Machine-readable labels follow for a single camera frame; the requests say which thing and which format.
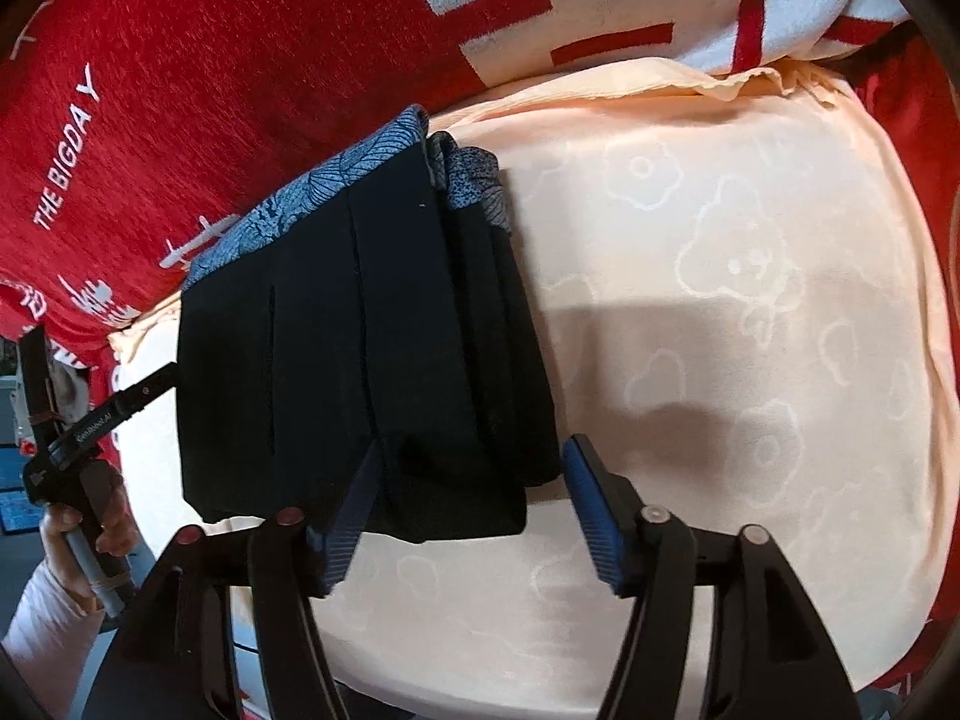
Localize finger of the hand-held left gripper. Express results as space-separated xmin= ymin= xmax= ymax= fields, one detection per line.
xmin=111 ymin=362 xmax=181 ymax=428

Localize red printed blanket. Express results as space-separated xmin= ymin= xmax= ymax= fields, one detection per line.
xmin=0 ymin=0 xmax=960 ymax=698

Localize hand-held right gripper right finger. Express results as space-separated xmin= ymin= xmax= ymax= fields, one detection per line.
xmin=562 ymin=433 xmax=856 ymax=720

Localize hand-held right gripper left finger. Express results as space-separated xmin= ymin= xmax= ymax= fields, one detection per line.
xmin=142 ymin=439 xmax=385 ymax=720

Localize black pants with patterned waistband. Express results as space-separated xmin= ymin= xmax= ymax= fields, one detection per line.
xmin=176 ymin=105 xmax=562 ymax=545

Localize peach patterned blanket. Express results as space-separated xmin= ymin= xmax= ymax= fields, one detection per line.
xmin=109 ymin=56 xmax=953 ymax=706

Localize person's left forearm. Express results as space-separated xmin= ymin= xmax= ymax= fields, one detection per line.
xmin=0 ymin=562 xmax=102 ymax=665

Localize person's left hand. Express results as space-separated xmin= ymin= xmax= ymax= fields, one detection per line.
xmin=39 ymin=469 xmax=142 ymax=605

